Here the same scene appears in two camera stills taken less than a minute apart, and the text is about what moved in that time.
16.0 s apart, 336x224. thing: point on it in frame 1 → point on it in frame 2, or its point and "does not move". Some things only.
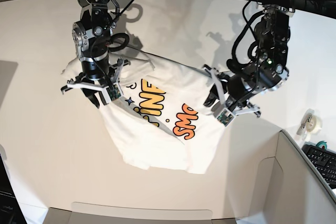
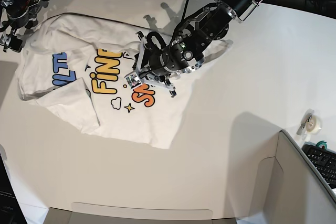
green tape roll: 322,143 does not move
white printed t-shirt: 167,116 → 73,69
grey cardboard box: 291,190 does not move
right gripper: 233,92 → 145,71
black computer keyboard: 325,161 does not move
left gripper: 109,80 → 10,41
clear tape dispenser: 310,124 does not move
